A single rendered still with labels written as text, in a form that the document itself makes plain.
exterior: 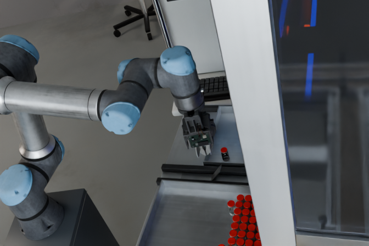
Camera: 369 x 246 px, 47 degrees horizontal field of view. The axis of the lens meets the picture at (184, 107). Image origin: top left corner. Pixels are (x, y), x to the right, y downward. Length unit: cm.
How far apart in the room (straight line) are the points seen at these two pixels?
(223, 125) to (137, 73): 56
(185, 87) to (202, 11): 73
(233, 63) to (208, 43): 124
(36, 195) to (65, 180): 142
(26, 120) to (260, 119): 89
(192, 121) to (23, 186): 60
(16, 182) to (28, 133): 15
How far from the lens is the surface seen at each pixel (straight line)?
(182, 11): 171
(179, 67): 97
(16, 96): 107
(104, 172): 277
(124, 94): 95
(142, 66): 102
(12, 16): 512
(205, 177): 134
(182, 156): 142
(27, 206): 145
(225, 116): 151
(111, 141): 294
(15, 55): 120
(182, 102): 103
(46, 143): 145
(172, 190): 134
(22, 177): 142
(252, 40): 51
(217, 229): 122
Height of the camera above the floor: 190
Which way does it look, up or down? 39 degrees down
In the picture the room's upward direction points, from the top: 17 degrees counter-clockwise
